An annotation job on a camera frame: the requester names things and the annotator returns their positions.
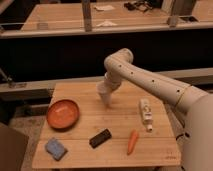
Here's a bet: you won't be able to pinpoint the small clear cup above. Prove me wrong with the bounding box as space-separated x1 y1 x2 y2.
37 22 48 30

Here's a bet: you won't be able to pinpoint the white tube bottle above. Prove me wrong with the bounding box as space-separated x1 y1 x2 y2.
139 99 153 132

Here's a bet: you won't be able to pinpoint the white paper sheet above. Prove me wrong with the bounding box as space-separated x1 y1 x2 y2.
94 5 115 11

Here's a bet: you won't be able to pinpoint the blue sponge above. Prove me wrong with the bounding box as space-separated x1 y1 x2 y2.
45 138 68 161

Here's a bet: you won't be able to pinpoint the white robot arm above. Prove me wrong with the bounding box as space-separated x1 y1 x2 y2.
104 48 213 171

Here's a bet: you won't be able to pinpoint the small wooden table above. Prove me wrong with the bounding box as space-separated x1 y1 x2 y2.
32 82 181 169

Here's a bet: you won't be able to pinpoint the black rectangular block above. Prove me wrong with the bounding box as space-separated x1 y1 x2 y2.
89 129 112 148

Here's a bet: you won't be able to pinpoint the crumpled white paper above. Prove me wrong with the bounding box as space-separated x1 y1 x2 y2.
96 20 117 27

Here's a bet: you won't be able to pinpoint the black items on bench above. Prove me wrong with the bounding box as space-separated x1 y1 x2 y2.
124 0 153 13

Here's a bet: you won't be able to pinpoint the orange bowl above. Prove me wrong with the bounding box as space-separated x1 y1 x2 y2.
46 99 80 129

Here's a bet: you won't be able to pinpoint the orange carrot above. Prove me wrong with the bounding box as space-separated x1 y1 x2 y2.
127 130 139 155

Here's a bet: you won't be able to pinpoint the white ceramic cup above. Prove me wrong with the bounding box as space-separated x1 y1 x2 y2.
97 82 112 107

